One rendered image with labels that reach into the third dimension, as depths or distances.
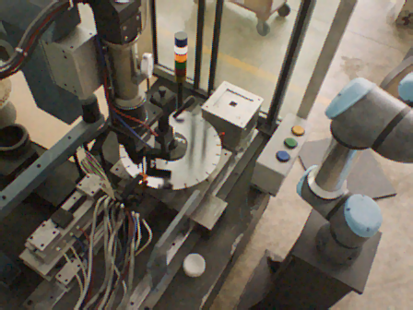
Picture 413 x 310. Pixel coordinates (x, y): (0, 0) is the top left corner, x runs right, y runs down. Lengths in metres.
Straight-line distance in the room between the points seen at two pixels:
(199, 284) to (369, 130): 0.69
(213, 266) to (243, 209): 0.23
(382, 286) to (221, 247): 1.20
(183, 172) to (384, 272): 1.46
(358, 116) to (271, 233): 1.41
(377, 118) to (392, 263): 1.59
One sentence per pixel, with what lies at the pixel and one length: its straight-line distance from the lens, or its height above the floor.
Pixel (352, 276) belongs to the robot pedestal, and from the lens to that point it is 1.34.
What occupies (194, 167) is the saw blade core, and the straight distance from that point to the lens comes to 1.16.
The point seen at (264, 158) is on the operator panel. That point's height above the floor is 0.90.
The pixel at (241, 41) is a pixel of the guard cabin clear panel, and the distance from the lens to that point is 1.42.
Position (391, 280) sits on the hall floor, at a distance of 2.30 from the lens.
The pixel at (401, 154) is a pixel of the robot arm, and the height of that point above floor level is 1.33.
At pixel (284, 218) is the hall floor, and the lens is 2.22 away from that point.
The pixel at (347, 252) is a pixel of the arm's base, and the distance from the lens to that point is 1.29.
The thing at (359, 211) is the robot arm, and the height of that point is 0.98.
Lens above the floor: 1.90
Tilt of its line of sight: 53 degrees down
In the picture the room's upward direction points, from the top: 7 degrees clockwise
